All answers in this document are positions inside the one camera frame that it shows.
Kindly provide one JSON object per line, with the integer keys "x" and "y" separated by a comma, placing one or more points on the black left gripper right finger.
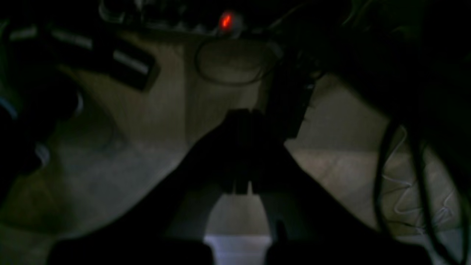
{"x": 308, "y": 225}

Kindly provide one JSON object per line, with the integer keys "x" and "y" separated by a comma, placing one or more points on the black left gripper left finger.
{"x": 167, "y": 226}

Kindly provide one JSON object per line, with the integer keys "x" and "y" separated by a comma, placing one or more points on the black power strip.
{"x": 196, "y": 17}

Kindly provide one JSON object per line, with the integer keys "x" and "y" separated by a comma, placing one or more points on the black power adapter brick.
{"x": 92, "y": 49}

